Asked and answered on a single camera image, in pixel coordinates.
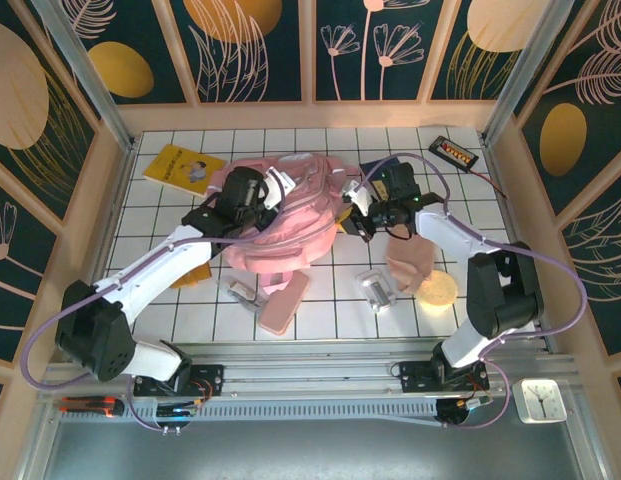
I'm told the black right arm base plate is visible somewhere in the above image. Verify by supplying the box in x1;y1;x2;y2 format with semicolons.
398;359;490;394

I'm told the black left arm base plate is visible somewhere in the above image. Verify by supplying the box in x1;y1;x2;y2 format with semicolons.
133;363;225;397

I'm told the grey metal bench panel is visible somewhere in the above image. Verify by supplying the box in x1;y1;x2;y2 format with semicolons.
19;417;606;480

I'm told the black charger with yellow ports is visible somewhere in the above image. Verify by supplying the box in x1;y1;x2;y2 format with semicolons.
428;135;480;172

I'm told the yellow paperback book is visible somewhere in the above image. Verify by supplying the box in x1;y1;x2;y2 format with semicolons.
142;144;227;199

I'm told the black round controller module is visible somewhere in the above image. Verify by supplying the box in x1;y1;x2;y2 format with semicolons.
436;397;494;430
154;399;204;434

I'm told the aluminium frame post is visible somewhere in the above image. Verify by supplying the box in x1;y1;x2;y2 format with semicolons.
482;0;574;146
32;0;137;151

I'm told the long aluminium mounting rail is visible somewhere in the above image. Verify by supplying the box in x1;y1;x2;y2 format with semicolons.
39;342;576;401

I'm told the round yellow sponge disc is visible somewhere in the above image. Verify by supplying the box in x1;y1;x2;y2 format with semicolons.
414;269;459;309

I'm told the clear plastic package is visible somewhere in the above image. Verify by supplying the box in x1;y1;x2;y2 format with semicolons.
217;274;271;315

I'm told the dark blue book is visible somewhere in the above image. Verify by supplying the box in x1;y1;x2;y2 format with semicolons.
358;157;401;194

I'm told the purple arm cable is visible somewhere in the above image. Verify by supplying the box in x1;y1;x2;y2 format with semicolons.
359;153;589;431
20;177;287;434

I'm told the beige fabric pouch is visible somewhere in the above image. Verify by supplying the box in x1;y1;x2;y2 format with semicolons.
384;224;437;296

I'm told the grey slotted cable duct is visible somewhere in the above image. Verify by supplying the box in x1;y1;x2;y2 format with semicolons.
132;397;441;429

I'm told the clear plastic box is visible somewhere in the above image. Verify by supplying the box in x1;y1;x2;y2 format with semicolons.
355;268;399;315

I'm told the pink pencil case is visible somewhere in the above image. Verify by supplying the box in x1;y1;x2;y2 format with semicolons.
256;270;311;336

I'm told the white square alarm clock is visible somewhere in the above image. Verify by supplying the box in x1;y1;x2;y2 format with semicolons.
512;378;562;425

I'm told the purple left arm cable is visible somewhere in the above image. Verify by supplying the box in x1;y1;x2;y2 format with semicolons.
20;177;287;434

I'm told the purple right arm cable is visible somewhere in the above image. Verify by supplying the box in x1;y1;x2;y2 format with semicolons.
359;153;589;431

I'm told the thin red black wire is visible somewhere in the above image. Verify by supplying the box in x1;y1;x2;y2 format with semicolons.
469;167;509;201

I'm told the aluminium side rail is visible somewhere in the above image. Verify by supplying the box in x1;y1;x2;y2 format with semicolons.
482;139;559;351
72;142;141;361

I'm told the orange black utility knife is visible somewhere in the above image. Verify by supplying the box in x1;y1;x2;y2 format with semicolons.
59;394;125;419

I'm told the pink school backpack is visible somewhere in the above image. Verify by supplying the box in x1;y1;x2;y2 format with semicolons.
209;152;364;301

